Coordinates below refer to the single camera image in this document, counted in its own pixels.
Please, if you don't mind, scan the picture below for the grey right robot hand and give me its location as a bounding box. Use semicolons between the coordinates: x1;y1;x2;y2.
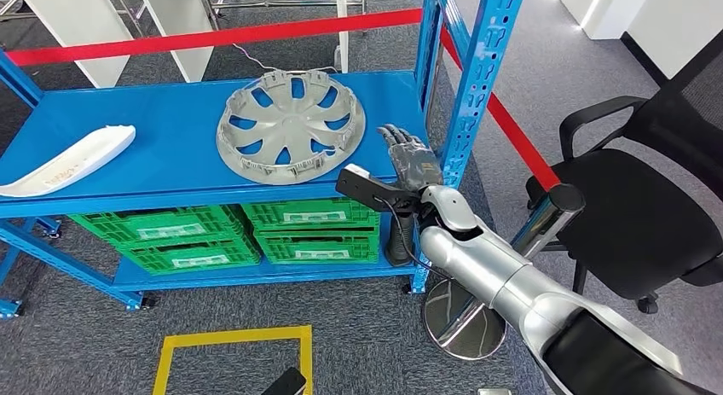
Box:
377;124;445;194

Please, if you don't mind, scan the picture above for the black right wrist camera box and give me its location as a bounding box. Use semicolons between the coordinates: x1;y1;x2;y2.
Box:
335;164;422;214

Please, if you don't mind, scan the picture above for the black camera cable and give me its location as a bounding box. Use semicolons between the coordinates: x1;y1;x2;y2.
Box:
375;197;453;282

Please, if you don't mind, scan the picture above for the thin white cable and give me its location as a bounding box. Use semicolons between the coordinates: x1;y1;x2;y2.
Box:
230;40;341;75

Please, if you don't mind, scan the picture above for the grey plastic wheel hubcap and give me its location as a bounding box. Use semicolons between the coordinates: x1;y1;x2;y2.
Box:
216;68;367;186

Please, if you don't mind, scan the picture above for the white metal-legged table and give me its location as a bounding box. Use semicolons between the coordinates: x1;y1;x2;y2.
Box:
200;0;368;75

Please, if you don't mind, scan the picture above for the chrome stanchion post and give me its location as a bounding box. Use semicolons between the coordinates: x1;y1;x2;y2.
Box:
422;183;587;362

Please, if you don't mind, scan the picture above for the black robot body part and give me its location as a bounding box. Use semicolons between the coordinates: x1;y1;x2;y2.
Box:
262;367;308;395

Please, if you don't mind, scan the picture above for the white curved plastic part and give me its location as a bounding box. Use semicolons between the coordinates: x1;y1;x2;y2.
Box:
0;124;137;199

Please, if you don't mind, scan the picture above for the black office chair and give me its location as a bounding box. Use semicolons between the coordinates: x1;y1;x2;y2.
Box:
525;30;723;316

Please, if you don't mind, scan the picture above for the yellow tape square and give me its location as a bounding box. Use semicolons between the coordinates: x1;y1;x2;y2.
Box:
151;325;314;395

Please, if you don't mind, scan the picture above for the black ribbed hose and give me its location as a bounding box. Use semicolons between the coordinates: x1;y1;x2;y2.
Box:
385;211;416;268

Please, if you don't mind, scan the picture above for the red barrier belt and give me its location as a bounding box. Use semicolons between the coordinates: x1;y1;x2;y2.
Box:
439;26;561;192
5;8;425;67

